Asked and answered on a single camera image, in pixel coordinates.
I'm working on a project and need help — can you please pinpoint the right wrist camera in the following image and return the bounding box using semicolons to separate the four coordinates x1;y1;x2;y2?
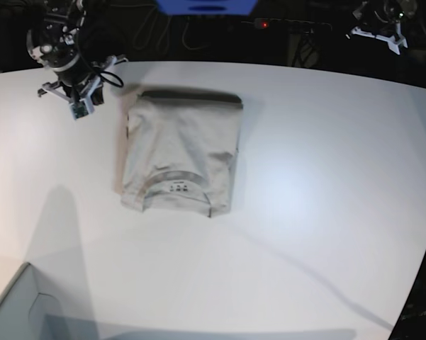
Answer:
69;101;94;120

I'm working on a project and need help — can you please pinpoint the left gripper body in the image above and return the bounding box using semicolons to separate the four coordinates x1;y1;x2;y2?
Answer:
345;1;406;44

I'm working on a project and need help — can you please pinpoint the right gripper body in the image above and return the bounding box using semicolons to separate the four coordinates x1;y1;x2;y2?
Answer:
37;55;128;103

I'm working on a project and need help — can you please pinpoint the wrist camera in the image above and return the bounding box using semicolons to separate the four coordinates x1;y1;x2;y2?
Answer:
69;101;94;120
387;35;408;55

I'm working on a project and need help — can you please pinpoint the grey t-shirt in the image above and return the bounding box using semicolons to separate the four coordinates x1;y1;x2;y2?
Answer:
121;87;244;217

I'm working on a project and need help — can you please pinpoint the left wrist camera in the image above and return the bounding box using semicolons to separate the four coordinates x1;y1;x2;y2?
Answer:
387;35;408;55

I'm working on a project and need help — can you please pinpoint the black power strip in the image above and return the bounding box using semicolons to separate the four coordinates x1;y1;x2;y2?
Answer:
241;18;332;34

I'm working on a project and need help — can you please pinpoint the white box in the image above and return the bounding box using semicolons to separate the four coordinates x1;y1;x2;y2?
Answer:
0;261;100;340

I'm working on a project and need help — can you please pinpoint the blue bin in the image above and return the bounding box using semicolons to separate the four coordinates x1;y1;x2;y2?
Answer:
155;0;258;16

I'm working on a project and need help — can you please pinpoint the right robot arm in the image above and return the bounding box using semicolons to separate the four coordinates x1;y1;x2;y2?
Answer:
26;1;128;119

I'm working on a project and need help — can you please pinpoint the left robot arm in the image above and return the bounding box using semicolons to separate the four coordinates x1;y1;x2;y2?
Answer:
345;0;417;55

